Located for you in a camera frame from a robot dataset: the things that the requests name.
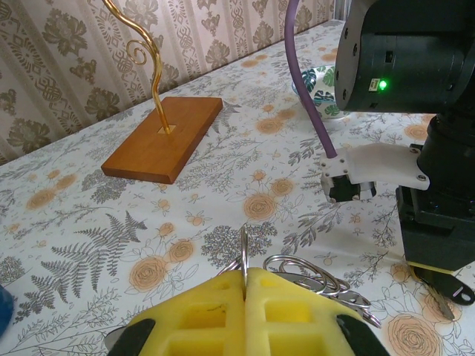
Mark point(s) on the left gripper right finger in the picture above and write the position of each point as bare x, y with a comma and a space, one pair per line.
293, 319

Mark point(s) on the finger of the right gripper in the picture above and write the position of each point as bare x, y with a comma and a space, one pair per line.
432, 280

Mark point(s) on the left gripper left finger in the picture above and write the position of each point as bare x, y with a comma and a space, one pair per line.
208, 319

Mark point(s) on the black key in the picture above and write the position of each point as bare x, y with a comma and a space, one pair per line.
454, 287

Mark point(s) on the silver keyring bunch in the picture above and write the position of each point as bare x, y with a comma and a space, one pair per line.
347, 298

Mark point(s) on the leaf pattern bowl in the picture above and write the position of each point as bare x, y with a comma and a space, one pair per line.
324, 100

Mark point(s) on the floral table cover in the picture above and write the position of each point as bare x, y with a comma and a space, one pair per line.
111, 207

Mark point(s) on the dark blue mug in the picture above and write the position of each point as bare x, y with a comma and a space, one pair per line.
4, 311

